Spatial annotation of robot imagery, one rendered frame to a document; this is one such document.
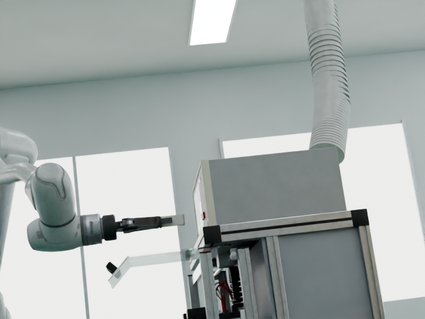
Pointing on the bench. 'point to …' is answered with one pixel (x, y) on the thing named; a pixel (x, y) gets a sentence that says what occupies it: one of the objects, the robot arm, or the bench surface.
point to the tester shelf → (276, 230)
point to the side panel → (325, 275)
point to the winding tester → (270, 186)
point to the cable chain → (236, 286)
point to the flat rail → (196, 276)
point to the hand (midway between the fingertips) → (172, 220)
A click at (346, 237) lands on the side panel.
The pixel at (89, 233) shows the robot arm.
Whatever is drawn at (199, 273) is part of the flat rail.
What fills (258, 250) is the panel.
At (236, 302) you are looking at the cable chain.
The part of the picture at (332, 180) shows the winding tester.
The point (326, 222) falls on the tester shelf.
